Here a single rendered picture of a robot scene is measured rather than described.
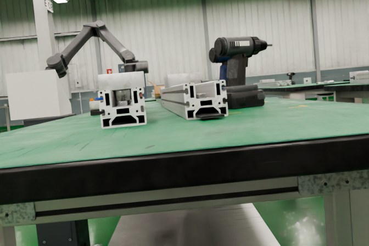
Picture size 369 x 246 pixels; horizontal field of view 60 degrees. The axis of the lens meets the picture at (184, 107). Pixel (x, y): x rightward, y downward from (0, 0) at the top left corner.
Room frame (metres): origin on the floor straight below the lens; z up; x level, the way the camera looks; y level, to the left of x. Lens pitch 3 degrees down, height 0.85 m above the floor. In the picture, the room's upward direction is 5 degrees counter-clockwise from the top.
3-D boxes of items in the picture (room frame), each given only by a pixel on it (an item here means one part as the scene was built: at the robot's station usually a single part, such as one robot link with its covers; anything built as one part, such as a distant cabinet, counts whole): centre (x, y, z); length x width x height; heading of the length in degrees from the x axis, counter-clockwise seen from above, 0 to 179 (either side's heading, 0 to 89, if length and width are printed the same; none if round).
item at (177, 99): (1.13, 0.00, 0.82); 0.80 x 0.10 x 0.09; 8
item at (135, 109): (1.11, 0.19, 0.82); 0.80 x 0.10 x 0.09; 8
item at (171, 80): (1.13, 0.00, 0.87); 0.16 x 0.11 x 0.07; 8
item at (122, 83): (0.86, 0.16, 0.87); 0.16 x 0.11 x 0.07; 8
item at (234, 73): (1.00, -0.21, 0.89); 0.20 x 0.08 x 0.22; 111
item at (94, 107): (1.37, 0.35, 0.81); 0.10 x 0.08 x 0.06; 98
